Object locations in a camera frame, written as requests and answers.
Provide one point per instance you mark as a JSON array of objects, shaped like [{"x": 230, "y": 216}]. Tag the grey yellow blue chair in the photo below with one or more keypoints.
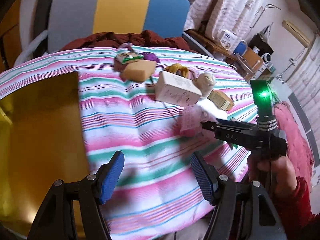
[{"x": 63, "y": 21}]

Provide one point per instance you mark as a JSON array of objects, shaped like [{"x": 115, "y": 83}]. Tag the gold rectangular tray box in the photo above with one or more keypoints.
[{"x": 41, "y": 142}]

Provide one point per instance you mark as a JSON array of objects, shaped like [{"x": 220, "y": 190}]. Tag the purple snack packet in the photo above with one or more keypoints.
[{"x": 150, "y": 57}]

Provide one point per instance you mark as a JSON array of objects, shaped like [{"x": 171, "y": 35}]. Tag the white small fan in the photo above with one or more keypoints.
[{"x": 266, "y": 58}]

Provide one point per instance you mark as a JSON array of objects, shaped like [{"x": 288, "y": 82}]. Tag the white rectangular carton box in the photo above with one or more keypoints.
[{"x": 176, "y": 90}]

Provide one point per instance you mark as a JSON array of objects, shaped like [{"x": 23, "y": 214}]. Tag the white blue product box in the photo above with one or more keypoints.
[{"x": 226, "y": 39}]

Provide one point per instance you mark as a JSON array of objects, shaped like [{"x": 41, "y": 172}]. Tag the wall air conditioner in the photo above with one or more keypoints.
[{"x": 296, "y": 33}]

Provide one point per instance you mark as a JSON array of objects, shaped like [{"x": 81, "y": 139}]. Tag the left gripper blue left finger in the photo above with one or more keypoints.
[{"x": 108, "y": 176}]

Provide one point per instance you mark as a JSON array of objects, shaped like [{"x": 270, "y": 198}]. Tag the patterned pink white curtain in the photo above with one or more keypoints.
[{"x": 232, "y": 15}]

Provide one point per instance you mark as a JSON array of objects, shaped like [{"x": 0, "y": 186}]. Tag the striped pink green bedsheet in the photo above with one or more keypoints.
[{"x": 157, "y": 192}]

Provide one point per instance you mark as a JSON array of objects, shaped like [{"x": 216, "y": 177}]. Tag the blue round container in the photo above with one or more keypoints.
[{"x": 241, "y": 48}]

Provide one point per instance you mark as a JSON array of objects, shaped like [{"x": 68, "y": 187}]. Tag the red sleeve forearm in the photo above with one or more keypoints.
[{"x": 295, "y": 213}]

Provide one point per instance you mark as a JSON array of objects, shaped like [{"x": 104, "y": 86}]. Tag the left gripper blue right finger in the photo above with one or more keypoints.
[{"x": 206, "y": 176}]

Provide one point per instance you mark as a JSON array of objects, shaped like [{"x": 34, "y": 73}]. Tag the beige cloth bundle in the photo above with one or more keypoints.
[{"x": 205, "y": 82}]

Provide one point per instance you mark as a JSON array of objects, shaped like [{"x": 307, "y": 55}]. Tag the pink blanket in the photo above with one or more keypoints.
[{"x": 298, "y": 151}]

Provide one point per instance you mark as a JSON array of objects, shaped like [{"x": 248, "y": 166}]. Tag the yellow knitted sock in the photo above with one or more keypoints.
[{"x": 178, "y": 69}]

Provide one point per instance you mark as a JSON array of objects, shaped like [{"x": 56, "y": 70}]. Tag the wooden desk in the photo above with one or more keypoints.
[{"x": 247, "y": 65}]

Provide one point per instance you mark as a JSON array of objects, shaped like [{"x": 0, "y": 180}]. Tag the yellow sponge block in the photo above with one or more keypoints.
[{"x": 139, "y": 71}]

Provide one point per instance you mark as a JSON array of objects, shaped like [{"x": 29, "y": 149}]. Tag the small green white box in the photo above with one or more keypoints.
[{"x": 221, "y": 100}]

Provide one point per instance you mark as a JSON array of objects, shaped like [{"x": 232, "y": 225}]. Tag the green cracker packet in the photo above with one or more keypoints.
[{"x": 125, "y": 58}]

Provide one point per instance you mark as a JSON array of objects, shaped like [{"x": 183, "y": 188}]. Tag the green lit tracker module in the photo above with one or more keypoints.
[{"x": 262, "y": 97}]

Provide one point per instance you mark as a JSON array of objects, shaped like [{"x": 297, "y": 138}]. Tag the person's right hand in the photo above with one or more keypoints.
[{"x": 282, "y": 170}]

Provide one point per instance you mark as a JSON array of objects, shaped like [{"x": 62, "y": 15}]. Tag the pink hair roller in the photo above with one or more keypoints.
[{"x": 191, "y": 119}]

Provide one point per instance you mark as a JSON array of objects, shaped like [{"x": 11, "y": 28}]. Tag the dark red jacket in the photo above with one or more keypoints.
[{"x": 146, "y": 38}]

